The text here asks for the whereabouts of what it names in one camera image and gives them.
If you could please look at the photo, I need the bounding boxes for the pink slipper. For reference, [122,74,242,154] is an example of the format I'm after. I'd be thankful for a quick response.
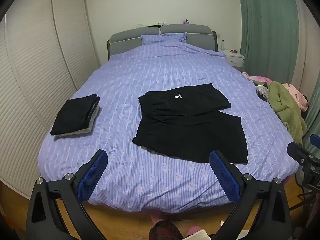
[151,215,165,227]
[186,226,200,238]

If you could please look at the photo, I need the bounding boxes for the black pants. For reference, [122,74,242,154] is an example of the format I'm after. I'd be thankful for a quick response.
[132,83,249,165]

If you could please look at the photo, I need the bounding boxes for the stack of folded clothes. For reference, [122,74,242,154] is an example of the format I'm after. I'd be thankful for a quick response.
[50,94,101,138]

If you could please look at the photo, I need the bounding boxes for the green garment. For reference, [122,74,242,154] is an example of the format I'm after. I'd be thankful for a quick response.
[267,81,307,143]

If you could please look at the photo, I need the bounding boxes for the white nightstand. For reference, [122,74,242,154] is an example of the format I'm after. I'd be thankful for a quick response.
[223,49,245,72]

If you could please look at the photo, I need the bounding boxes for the green curtain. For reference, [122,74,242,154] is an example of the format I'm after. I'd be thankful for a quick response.
[237,0,320,145]

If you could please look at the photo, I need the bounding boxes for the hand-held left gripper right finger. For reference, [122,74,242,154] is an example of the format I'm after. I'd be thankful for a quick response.
[209,150,298,240]

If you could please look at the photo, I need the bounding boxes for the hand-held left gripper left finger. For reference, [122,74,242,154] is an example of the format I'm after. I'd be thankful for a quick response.
[25,149,108,240]

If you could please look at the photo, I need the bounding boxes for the pink patterned garment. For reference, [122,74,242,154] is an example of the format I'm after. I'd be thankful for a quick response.
[282,83,308,112]

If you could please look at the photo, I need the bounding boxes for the purple striped pillow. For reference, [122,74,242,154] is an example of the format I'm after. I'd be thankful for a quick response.
[140,32,188,46]

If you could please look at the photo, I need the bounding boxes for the white paper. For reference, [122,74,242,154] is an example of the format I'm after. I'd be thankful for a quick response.
[187,230,212,240]

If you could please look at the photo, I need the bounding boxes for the person's plaid trouser leg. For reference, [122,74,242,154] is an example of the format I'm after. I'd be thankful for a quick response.
[149,221,184,240]

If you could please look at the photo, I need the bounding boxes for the grey patterned cloth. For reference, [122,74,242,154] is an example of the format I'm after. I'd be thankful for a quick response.
[255,85,269,102]

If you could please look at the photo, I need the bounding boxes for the purple striped bedspread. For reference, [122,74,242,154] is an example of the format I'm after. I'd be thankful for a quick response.
[37,34,295,212]

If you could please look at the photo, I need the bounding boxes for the white slatted wardrobe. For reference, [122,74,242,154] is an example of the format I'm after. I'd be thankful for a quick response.
[0,0,99,198]

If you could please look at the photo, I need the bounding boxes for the pink cloth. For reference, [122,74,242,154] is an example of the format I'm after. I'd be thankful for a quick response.
[241,72,272,84]

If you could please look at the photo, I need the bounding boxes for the grey bed headboard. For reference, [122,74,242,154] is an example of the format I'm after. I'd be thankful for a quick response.
[107,24,217,60]

